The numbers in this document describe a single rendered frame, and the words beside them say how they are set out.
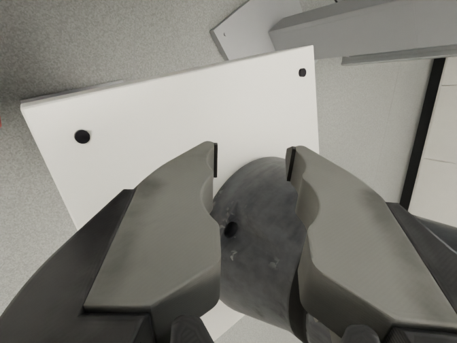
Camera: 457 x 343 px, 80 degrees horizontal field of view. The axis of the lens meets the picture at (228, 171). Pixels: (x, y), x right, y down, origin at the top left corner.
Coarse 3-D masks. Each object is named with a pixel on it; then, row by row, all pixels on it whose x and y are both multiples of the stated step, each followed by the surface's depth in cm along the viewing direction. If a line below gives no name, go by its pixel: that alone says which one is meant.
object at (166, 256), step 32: (192, 160) 10; (160, 192) 8; (192, 192) 8; (128, 224) 7; (160, 224) 7; (192, 224) 7; (128, 256) 6; (160, 256) 6; (192, 256) 6; (96, 288) 6; (128, 288) 6; (160, 288) 6; (192, 288) 6; (160, 320) 6
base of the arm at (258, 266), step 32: (256, 160) 25; (224, 192) 23; (256, 192) 21; (288, 192) 21; (224, 224) 21; (256, 224) 20; (288, 224) 19; (224, 256) 21; (256, 256) 20; (288, 256) 18; (224, 288) 22; (256, 288) 20; (288, 288) 18; (288, 320) 18
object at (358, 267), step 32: (288, 160) 12; (320, 160) 10; (320, 192) 9; (352, 192) 9; (320, 224) 7; (352, 224) 7; (384, 224) 7; (320, 256) 6; (352, 256) 6; (384, 256) 6; (416, 256) 6; (320, 288) 6; (352, 288) 6; (384, 288) 6; (416, 288) 6; (320, 320) 7; (352, 320) 6; (384, 320) 5; (416, 320) 5; (448, 320) 5
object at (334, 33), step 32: (256, 0) 116; (288, 0) 125; (352, 0) 97; (384, 0) 84; (416, 0) 77; (448, 0) 72; (224, 32) 110; (256, 32) 118; (288, 32) 114; (320, 32) 104; (352, 32) 96; (384, 32) 89; (416, 32) 82; (448, 32) 77
